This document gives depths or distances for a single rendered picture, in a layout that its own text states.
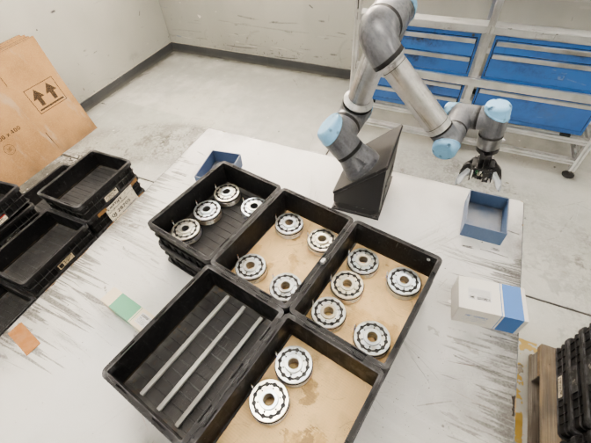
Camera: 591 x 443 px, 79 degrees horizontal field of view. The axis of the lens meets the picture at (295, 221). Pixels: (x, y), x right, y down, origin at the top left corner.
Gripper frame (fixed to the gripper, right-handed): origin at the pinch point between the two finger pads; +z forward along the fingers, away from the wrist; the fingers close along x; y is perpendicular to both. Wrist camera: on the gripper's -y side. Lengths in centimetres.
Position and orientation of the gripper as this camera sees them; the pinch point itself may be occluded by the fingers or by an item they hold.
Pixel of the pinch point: (477, 186)
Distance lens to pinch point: 151.1
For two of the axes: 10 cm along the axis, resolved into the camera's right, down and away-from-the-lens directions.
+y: -4.3, 7.0, -5.8
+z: 1.6, 6.8, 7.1
